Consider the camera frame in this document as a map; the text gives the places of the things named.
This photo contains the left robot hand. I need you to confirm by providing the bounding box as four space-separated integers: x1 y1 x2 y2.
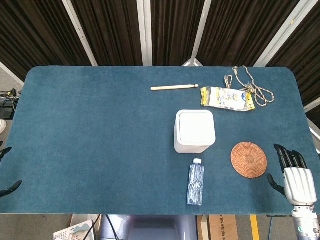
0 146 23 198

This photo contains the illustrated paper box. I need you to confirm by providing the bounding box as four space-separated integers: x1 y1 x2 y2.
53 219 97 240

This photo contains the white square box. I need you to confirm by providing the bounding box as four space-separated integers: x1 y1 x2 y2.
173 109 217 154

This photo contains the crumpled white yellow wrapper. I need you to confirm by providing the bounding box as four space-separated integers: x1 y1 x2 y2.
200 86 256 112

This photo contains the blue felt table mat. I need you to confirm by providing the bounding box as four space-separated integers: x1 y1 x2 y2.
0 65 320 215

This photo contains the black electronic equipment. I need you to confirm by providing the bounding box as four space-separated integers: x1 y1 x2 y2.
0 88 22 120

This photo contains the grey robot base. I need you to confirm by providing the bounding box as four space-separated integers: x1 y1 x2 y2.
99 214 200 240

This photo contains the round woven brown coaster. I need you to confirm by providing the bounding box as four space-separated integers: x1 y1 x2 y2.
230 141 268 179

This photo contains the braided beige rope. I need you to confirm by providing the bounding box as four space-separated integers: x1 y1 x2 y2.
223 65 275 107

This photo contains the wooden stick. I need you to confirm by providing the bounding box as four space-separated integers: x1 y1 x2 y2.
150 84 200 92

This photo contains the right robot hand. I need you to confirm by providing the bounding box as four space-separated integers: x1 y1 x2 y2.
266 143 318 207

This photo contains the clear plastic water bottle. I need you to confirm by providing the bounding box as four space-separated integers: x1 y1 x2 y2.
186 158 205 207

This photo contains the black cable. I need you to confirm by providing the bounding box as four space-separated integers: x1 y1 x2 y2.
91 214 120 240

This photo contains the brown cardboard box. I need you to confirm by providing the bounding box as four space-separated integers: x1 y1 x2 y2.
197 214 240 240

